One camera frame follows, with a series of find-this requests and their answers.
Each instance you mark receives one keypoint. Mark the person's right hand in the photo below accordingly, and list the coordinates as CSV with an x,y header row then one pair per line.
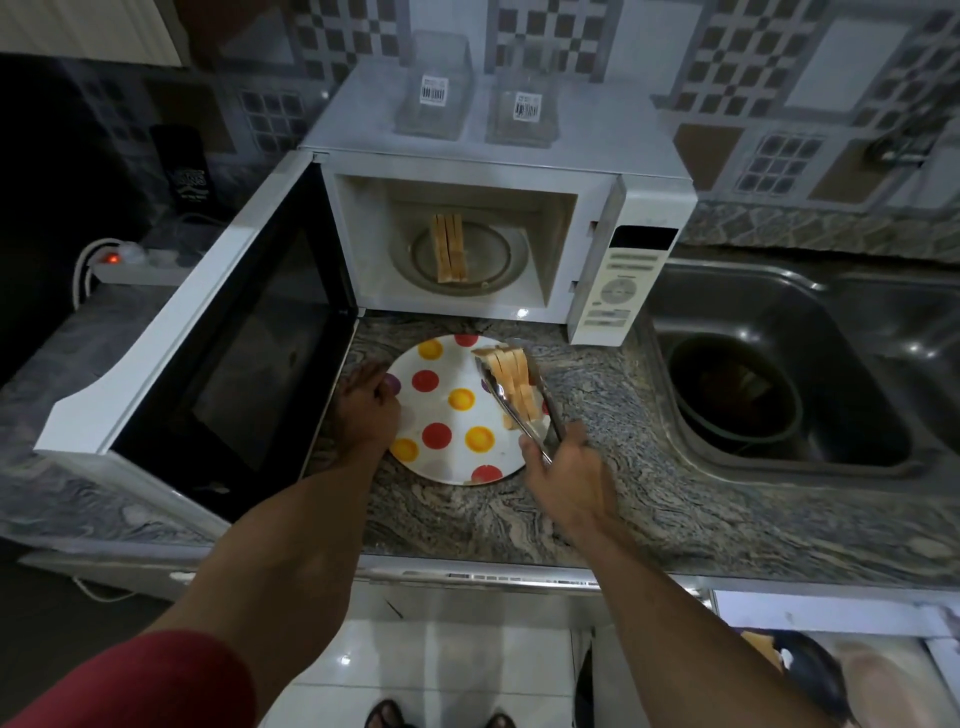
x,y
574,487

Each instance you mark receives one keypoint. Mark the person's left hand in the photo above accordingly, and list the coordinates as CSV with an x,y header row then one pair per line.
x,y
365,416

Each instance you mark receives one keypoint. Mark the person's right thumb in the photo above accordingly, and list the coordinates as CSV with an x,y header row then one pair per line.
x,y
532,459

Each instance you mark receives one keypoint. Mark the person's left fingers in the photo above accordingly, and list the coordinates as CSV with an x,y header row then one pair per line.
x,y
366,375

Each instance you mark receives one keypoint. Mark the metal tongs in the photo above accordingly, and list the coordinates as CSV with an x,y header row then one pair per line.
x,y
517,427

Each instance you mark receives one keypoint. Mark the white plate with coloured dots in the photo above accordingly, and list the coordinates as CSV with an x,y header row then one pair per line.
x,y
450,427

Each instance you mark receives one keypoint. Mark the person's left forearm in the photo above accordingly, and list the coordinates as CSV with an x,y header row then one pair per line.
x,y
300,540

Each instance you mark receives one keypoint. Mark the person's right forearm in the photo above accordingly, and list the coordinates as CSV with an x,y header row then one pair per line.
x,y
675,637

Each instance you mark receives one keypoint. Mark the toasted bread slice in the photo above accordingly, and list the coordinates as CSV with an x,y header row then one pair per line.
x,y
437,251
512,382
459,247
498,386
448,249
527,386

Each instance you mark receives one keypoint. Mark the white microwave door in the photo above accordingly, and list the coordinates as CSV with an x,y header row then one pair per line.
x,y
225,352

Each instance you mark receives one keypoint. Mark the glass microwave turntable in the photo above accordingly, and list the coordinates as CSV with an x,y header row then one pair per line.
x,y
487,262

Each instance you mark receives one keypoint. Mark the dark bowl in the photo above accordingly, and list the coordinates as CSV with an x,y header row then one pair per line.
x,y
735,397

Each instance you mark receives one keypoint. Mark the white power strip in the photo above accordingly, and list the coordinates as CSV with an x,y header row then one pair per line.
x,y
150,262

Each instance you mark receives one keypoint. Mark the person's right sandal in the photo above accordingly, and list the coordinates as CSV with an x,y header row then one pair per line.
x,y
501,721

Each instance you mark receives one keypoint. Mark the person's sandal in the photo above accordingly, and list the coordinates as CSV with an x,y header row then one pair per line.
x,y
501,721
384,716

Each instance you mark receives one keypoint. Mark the white microwave oven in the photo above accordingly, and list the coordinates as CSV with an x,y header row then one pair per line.
x,y
525,157

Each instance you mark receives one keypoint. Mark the black canister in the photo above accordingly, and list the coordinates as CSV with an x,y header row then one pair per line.
x,y
182,172

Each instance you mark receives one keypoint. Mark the clear glass container with label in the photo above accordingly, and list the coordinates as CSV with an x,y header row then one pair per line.
x,y
435,105
525,112

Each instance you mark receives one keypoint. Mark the person's left sandal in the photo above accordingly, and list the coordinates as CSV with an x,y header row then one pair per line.
x,y
384,716

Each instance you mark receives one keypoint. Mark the stainless steel sink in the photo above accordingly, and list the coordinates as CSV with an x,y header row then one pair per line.
x,y
862,375

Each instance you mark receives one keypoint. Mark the white drawer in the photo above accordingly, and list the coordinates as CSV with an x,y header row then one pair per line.
x,y
840,611

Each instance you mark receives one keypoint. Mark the black and yellow bag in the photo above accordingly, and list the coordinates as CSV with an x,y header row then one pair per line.
x,y
810,667

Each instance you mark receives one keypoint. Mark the red sleeve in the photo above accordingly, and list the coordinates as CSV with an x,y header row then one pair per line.
x,y
135,686

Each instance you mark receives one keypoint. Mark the metal faucet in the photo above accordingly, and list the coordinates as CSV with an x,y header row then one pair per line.
x,y
907,142

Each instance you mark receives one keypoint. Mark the beige wall cabinet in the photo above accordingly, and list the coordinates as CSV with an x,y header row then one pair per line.
x,y
82,30

